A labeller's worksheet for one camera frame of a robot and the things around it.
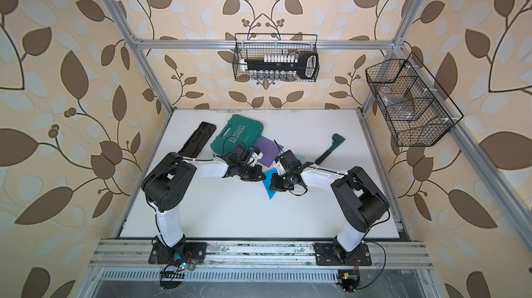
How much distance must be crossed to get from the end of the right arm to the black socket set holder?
1.14 ft

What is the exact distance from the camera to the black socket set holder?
82 cm

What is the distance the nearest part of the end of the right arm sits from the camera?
692mm
